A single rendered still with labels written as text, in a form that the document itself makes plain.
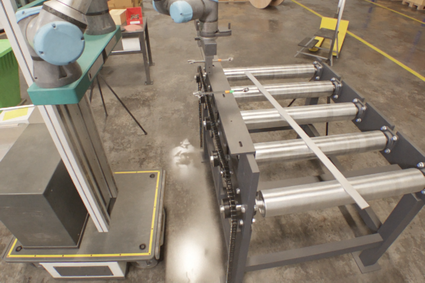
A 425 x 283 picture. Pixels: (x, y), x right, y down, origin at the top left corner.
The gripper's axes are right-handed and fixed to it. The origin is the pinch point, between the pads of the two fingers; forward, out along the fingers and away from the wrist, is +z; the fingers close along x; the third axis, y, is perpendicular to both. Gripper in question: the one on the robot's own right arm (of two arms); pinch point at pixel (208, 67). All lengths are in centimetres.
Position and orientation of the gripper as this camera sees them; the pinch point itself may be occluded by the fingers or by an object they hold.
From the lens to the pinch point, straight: 116.4
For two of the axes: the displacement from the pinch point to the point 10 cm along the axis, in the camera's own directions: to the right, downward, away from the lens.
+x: 1.4, 6.0, -7.9
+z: 0.0, 8.0, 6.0
